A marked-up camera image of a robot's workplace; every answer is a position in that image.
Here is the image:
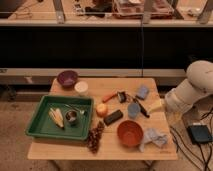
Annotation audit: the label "yellow sponge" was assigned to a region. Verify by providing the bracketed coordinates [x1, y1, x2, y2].
[148, 100, 163, 113]

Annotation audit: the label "black rectangular block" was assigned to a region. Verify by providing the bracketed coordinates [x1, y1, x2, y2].
[104, 110, 123, 125]

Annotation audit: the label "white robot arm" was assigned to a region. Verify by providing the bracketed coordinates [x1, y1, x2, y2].
[165, 60, 213, 113]

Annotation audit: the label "black marker pen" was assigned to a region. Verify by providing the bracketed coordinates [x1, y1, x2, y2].
[133, 98, 150, 118]

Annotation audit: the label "white paper cup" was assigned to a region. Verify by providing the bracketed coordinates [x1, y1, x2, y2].
[74, 81, 89, 96]

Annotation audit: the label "black foot pedal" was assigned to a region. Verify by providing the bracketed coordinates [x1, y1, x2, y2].
[187, 125, 212, 144]

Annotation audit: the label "metal fork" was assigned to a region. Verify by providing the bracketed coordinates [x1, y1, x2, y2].
[65, 104, 86, 115]

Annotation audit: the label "blue sponge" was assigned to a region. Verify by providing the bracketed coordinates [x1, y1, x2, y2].
[136, 86, 149, 100]

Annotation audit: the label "small metal cup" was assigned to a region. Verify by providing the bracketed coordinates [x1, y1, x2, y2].
[65, 110, 78, 125]

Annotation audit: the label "bunch of dark grapes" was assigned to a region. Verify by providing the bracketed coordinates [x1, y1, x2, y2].
[86, 121, 105, 154]

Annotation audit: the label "purple bowl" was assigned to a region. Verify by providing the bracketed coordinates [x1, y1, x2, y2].
[57, 70, 78, 88]

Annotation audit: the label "corn cob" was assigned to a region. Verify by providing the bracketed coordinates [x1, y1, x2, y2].
[49, 108, 64, 128]

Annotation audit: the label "green plastic tray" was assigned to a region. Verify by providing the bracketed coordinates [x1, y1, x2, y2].
[26, 95, 93, 140]

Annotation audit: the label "orange bowl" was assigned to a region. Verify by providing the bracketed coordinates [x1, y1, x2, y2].
[117, 120, 143, 147]

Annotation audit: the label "blue plastic cup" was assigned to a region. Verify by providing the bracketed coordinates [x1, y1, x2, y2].
[127, 102, 140, 119]

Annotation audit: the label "yellow apple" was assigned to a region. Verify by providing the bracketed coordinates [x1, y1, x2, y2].
[96, 103, 108, 117]

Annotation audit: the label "crumpled blue cloth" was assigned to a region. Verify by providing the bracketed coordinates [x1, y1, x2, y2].
[139, 128, 168, 152]

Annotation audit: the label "orange handled brush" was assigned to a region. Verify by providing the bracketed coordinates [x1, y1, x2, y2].
[102, 91, 127, 103]

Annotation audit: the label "black power cable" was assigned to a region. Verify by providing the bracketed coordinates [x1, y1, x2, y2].
[169, 106, 213, 171]

